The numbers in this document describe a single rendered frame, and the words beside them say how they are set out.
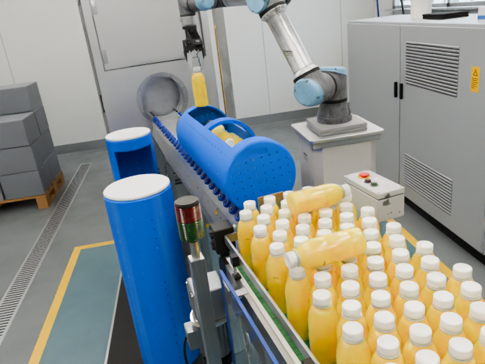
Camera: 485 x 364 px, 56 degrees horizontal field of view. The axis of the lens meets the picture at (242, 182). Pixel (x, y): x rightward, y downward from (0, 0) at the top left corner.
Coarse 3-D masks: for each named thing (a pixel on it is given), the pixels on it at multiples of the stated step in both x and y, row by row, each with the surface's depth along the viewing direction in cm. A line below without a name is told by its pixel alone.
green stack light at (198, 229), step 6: (198, 222) 112; (180, 228) 112; (186, 228) 111; (192, 228) 111; (198, 228) 112; (180, 234) 113; (186, 234) 112; (192, 234) 112; (198, 234) 112; (204, 234) 115; (186, 240) 112; (192, 240) 112
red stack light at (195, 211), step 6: (198, 204) 111; (180, 210) 110; (186, 210) 109; (192, 210) 110; (198, 210) 111; (180, 216) 110; (186, 216) 110; (192, 216) 110; (198, 216) 112; (180, 222) 111; (186, 222) 110; (192, 222) 111
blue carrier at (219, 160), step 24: (192, 120) 221; (216, 120) 202; (192, 144) 208; (216, 144) 180; (240, 144) 164; (264, 144) 164; (216, 168) 173; (240, 168) 164; (264, 168) 167; (288, 168) 170; (240, 192) 167; (264, 192) 170
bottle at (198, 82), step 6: (198, 72) 223; (192, 78) 224; (198, 78) 223; (204, 78) 225; (192, 84) 225; (198, 84) 223; (204, 84) 225; (198, 90) 224; (204, 90) 226; (198, 96) 225; (204, 96) 226; (198, 102) 227; (204, 102) 227
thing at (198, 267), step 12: (192, 264) 116; (204, 264) 117; (192, 276) 118; (204, 276) 118; (204, 288) 119; (204, 300) 120; (204, 312) 121; (204, 324) 122; (204, 336) 124; (216, 336) 125; (204, 348) 128; (216, 348) 126; (216, 360) 127
